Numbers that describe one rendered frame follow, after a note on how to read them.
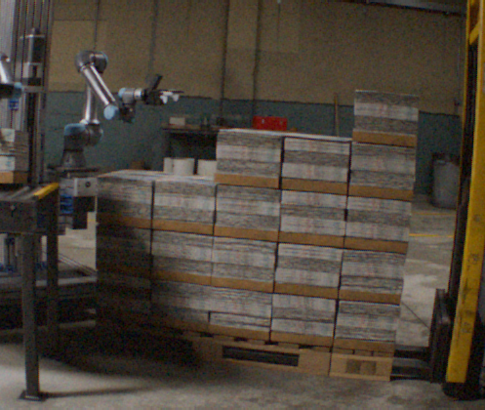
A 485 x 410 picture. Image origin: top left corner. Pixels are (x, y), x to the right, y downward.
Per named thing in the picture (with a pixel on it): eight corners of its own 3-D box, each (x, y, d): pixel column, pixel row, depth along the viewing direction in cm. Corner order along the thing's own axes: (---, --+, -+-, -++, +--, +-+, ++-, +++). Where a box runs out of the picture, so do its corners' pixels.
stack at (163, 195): (123, 322, 381) (126, 168, 370) (338, 350, 353) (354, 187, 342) (94, 342, 344) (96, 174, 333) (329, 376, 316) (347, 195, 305)
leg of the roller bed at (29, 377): (41, 393, 271) (37, 231, 263) (38, 399, 266) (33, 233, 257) (27, 392, 271) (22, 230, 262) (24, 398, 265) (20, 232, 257)
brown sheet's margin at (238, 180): (233, 176, 356) (233, 167, 356) (292, 181, 350) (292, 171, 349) (213, 183, 320) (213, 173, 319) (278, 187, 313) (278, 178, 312)
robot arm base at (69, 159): (55, 165, 382) (56, 147, 381) (78, 165, 391) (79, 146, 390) (65, 168, 370) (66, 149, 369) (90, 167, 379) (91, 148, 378)
